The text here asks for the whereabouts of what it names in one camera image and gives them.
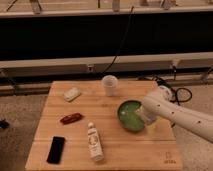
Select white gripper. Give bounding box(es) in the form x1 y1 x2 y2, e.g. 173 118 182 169
135 105 157 125

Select black cable on floor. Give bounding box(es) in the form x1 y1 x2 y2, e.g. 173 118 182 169
138 75 193 107

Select white soap bar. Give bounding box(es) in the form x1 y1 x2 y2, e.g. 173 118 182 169
64 87 81 102

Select wooden cutting board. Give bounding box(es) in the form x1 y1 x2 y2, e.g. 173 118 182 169
26 80 182 171

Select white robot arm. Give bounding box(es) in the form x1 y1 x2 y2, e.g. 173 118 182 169
136 86 213 143

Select green ceramic bowl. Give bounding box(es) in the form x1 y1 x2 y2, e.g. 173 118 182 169
117 100 145 132

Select black hanging cable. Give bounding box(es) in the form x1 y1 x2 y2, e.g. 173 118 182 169
100 5 135 75

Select red snack packet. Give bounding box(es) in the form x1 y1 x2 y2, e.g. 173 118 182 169
60 113 83 125

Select dark object on floor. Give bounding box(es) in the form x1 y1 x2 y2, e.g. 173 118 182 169
0 119 9 129

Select white plastic bottle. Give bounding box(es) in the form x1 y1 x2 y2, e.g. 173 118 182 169
87 122 104 162

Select black smartphone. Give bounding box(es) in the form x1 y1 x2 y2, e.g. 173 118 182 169
47 136 65 164

